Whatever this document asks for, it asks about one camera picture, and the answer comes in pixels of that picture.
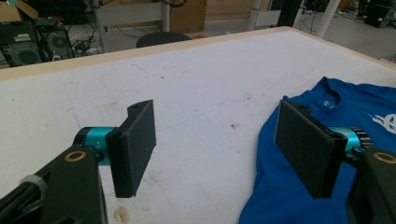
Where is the black metal post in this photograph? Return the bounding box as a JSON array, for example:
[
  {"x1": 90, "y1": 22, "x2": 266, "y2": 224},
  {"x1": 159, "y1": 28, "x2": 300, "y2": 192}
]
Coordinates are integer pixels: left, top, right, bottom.
[{"x1": 276, "y1": 0, "x2": 304, "y2": 28}]

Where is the cardboard box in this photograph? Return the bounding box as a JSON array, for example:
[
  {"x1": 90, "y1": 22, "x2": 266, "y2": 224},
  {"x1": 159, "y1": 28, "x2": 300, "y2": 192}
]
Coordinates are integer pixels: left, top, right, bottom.
[
  {"x1": 0, "y1": 0, "x2": 39, "y2": 23},
  {"x1": 169, "y1": 0, "x2": 208, "y2": 34}
]

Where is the black computer tower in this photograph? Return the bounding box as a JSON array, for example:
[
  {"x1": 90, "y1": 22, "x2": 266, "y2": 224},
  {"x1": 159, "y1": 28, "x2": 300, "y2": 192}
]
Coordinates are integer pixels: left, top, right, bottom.
[
  {"x1": 0, "y1": 20, "x2": 45, "y2": 68},
  {"x1": 35, "y1": 17, "x2": 76, "y2": 61}
]

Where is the black round stool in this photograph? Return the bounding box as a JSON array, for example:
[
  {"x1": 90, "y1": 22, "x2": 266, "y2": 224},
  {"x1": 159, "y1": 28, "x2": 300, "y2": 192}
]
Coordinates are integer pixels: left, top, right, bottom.
[{"x1": 135, "y1": 31, "x2": 191, "y2": 49}]

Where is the white metal stand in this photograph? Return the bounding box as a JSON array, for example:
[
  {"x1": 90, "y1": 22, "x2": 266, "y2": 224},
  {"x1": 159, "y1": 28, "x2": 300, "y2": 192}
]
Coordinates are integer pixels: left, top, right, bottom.
[{"x1": 316, "y1": 0, "x2": 343, "y2": 39}]

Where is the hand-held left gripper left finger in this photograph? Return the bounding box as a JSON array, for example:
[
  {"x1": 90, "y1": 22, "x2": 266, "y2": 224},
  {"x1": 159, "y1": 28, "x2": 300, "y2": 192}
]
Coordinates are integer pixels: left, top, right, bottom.
[{"x1": 105, "y1": 99, "x2": 157, "y2": 199}]

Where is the blue t-shirt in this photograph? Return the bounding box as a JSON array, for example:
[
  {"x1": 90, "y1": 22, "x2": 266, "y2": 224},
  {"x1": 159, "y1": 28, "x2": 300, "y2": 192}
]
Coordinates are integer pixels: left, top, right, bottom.
[{"x1": 238, "y1": 76, "x2": 396, "y2": 224}]

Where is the white desk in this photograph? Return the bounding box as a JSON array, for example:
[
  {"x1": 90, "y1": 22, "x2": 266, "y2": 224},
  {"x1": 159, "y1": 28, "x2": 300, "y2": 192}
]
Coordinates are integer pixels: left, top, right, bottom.
[{"x1": 92, "y1": 0, "x2": 172, "y2": 54}]

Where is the white table mat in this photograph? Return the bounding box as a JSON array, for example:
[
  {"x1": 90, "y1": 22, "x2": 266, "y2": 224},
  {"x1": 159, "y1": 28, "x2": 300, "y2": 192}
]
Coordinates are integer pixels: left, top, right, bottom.
[{"x1": 0, "y1": 30, "x2": 396, "y2": 224}]

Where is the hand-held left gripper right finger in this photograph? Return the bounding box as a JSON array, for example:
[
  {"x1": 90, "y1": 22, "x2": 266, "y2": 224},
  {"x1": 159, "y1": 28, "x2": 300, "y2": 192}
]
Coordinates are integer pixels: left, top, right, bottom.
[{"x1": 275, "y1": 99, "x2": 349, "y2": 200}]

